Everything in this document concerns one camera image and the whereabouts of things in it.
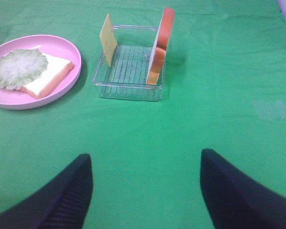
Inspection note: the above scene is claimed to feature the green lettuce leaf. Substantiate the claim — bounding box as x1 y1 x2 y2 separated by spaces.
0 49 48 90

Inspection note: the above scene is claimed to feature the bread slice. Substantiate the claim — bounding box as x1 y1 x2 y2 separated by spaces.
146 7 174 85
19 52 74 99

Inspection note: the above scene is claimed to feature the yellow cheese slice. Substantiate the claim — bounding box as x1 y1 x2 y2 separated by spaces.
100 14 117 67

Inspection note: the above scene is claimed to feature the right clear plastic tray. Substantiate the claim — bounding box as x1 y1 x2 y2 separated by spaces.
92 25 169 102

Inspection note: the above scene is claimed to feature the green tablecloth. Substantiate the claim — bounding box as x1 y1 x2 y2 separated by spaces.
0 0 286 229

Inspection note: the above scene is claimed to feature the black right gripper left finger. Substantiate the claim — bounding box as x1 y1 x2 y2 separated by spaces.
0 154 93 229

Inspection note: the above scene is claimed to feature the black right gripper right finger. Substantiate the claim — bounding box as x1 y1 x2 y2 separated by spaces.
200 148 286 229

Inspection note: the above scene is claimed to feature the pink round plate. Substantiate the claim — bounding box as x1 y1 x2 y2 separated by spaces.
0 34 82 110

